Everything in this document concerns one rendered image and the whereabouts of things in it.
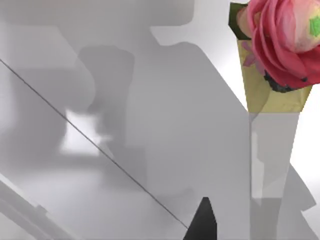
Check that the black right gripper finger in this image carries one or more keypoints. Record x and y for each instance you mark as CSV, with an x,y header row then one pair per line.
x,y
203,222

